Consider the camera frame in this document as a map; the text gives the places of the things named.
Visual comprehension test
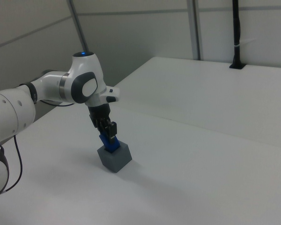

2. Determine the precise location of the grey hollow cuboid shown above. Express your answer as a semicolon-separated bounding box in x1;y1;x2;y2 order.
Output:
97;143;133;173

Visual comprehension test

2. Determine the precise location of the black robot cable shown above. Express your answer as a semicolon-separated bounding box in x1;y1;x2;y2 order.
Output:
3;99;73;193

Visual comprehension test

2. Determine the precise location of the blue block with knob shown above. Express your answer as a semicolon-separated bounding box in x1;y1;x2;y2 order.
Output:
98;134;120;153

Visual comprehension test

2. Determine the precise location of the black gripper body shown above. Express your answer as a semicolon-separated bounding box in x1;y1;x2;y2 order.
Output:
88;104;111;124

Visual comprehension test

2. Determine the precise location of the black clamped camera pole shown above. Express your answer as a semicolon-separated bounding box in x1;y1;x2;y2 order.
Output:
229;0;246;70

